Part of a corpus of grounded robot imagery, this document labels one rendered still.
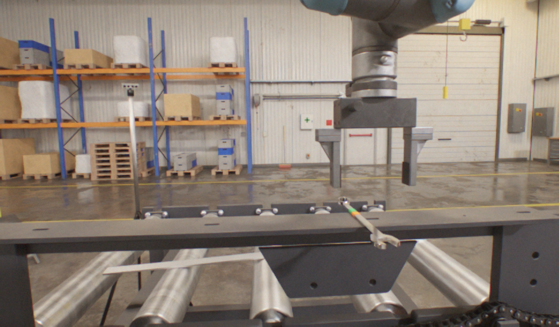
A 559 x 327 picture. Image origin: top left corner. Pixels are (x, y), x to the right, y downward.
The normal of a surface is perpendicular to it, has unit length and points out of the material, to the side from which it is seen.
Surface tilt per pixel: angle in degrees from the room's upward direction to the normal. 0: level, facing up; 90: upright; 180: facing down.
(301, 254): 90
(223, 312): 90
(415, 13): 150
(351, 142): 90
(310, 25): 90
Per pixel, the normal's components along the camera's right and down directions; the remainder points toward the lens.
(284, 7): 0.06, 0.09
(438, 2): -0.62, 0.75
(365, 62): -0.59, 0.07
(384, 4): 0.23, 0.86
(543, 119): -1.00, 0.02
